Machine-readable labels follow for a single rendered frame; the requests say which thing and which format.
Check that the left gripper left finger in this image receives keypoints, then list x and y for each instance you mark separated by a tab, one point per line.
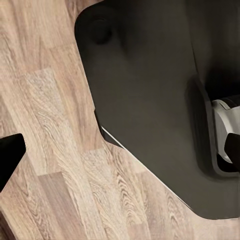
12	150

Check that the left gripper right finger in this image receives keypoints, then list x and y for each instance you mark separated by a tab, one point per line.
232	149

